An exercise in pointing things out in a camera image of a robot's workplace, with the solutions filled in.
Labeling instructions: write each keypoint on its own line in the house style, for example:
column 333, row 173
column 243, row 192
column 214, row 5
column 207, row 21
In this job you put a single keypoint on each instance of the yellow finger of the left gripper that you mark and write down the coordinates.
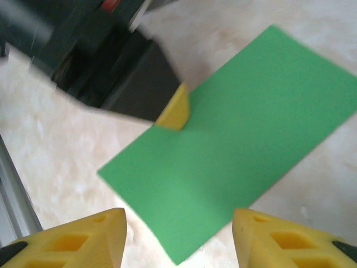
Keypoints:
column 145, row 89

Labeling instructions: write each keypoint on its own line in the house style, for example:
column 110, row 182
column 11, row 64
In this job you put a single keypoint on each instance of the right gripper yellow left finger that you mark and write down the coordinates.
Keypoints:
column 69, row 245

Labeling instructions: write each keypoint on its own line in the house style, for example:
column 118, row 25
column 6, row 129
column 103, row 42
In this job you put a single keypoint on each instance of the green paper sheet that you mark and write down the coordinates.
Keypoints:
column 223, row 139

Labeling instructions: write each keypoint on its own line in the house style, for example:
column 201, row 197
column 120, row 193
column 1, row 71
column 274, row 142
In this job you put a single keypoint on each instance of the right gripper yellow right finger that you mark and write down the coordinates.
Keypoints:
column 279, row 245

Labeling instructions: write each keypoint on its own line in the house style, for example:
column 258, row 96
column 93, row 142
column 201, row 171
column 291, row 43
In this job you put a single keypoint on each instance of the aluminium mounting rail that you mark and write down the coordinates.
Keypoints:
column 11, row 195

